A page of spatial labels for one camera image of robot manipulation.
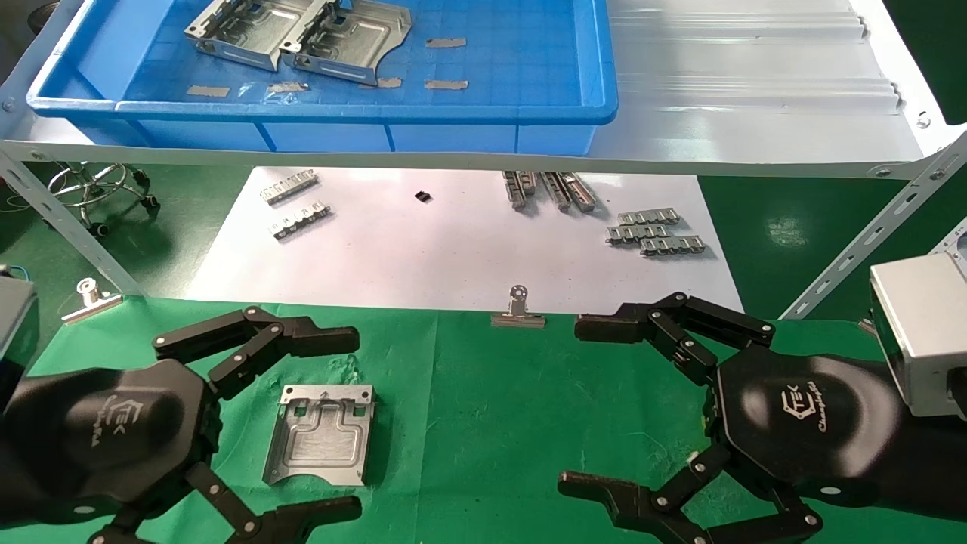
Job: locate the white flat board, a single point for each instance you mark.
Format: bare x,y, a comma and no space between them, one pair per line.
423,257

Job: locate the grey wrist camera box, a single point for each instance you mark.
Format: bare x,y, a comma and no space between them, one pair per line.
15,317
929,332

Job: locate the green cloth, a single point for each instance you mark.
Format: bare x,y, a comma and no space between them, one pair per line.
468,423

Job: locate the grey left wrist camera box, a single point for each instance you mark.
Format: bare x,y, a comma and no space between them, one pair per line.
15,317

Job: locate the blue plastic bin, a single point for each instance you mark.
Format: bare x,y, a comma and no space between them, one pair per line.
529,68

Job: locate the small metal rail part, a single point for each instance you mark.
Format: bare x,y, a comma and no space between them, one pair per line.
674,245
582,193
532,181
636,234
289,187
301,221
648,217
557,192
515,190

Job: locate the grey metal shelf rack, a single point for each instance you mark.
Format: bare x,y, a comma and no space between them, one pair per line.
755,75

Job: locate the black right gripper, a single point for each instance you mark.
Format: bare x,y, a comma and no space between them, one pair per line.
801,423

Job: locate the silver binder clip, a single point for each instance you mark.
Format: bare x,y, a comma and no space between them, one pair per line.
518,317
91,302

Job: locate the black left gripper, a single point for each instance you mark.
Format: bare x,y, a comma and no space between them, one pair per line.
106,427

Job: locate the chrome swivel stool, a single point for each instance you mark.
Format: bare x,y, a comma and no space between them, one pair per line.
98,193

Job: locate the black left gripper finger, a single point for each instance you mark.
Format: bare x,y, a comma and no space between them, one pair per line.
317,514
317,340

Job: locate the grey tape strip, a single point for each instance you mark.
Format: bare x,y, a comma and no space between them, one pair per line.
446,84
208,91
389,82
288,87
446,43

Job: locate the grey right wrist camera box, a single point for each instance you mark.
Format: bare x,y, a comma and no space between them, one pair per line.
929,332

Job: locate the silver sheet metal part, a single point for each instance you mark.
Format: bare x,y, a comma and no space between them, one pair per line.
355,41
242,30
325,438

